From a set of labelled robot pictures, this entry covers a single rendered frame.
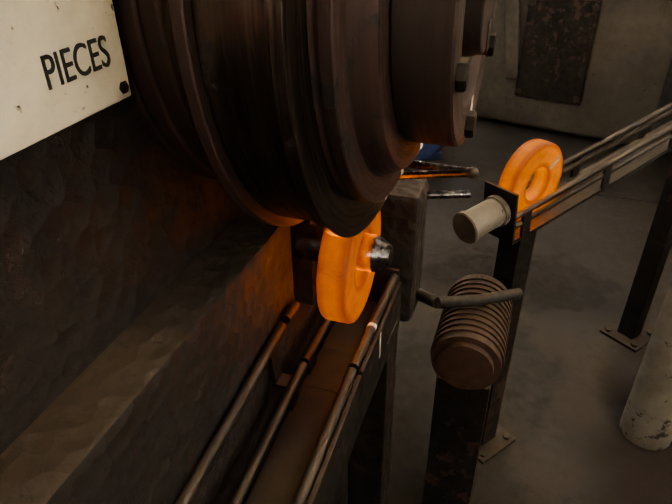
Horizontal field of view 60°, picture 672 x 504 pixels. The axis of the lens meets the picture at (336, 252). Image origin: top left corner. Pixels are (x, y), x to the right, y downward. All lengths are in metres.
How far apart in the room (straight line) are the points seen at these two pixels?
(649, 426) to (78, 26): 1.48
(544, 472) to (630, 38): 2.23
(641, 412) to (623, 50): 2.04
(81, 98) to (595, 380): 1.60
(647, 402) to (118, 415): 1.32
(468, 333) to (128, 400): 0.69
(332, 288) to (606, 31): 2.74
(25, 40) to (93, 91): 0.06
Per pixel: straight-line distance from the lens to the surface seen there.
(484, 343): 1.03
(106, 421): 0.46
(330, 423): 0.64
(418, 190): 0.88
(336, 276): 0.62
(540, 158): 1.13
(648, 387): 1.57
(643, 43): 3.23
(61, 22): 0.41
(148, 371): 0.48
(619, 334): 1.99
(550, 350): 1.87
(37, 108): 0.39
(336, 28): 0.39
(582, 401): 1.75
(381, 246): 0.67
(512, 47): 3.34
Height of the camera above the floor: 1.19
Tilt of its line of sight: 33 degrees down
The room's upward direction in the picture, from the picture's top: 1 degrees counter-clockwise
